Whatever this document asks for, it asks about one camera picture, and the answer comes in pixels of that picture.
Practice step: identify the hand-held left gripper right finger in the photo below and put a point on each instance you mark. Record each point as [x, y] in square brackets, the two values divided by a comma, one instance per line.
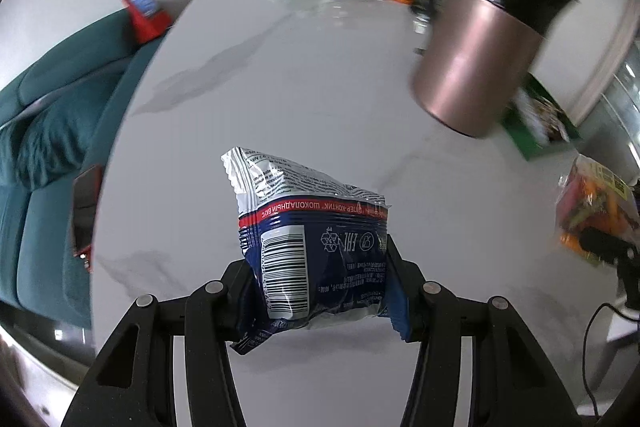
[420, 307]

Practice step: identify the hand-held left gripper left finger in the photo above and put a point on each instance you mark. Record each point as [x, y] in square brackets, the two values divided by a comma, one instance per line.
[220, 307]

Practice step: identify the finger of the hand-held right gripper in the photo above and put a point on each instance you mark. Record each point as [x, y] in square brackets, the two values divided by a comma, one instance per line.
[607, 247]

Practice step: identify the orange snack packet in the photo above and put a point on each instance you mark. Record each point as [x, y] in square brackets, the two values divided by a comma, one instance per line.
[590, 197]

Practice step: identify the blue and silver snack packet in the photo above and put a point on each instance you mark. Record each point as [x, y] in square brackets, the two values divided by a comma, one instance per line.
[320, 257]

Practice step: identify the green tray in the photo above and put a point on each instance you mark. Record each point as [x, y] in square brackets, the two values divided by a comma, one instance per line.
[525, 143]

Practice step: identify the white and navy packet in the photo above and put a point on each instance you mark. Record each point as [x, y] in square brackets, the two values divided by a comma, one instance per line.
[525, 109]

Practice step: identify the phone in red case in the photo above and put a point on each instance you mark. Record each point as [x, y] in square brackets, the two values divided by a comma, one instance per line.
[85, 212]

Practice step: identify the copper canister with black top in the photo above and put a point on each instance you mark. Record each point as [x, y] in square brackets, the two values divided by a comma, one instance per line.
[475, 57]

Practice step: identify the teal sofa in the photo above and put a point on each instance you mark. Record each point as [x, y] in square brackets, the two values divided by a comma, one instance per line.
[45, 132]

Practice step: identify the red device with screen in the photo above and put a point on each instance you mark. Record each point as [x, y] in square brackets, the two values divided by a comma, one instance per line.
[147, 14]

